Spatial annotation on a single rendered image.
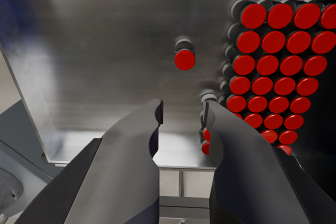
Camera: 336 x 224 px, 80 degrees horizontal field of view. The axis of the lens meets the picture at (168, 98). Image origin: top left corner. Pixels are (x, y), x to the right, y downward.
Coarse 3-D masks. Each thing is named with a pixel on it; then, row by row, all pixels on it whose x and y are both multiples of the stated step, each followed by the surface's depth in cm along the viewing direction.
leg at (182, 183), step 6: (180, 174) 125; (186, 174) 127; (180, 180) 121; (186, 180) 123; (180, 186) 118; (186, 186) 119; (180, 192) 114; (186, 192) 115; (180, 222) 100; (186, 222) 101
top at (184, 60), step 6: (180, 54) 20; (186, 54) 20; (192, 54) 20; (174, 60) 20; (180, 60) 20; (186, 60) 20; (192, 60) 20; (180, 66) 20; (186, 66) 20; (192, 66) 20
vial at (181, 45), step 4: (180, 40) 23; (184, 40) 22; (188, 40) 23; (176, 44) 23; (180, 44) 21; (184, 44) 21; (188, 44) 21; (192, 44) 23; (176, 48) 21; (180, 48) 21; (184, 48) 20; (188, 48) 20; (192, 48) 21; (176, 52) 21; (192, 52) 20
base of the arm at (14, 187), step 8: (0, 168) 51; (0, 176) 50; (8, 176) 51; (0, 184) 50; (8, 184) 51; (16, 184) 53; (0, 192) 49; (8, 192) 51; (16, 192) 53; (0, 200) 49; (8, 200) 52; (16, 200) 54; (0, 208) 50
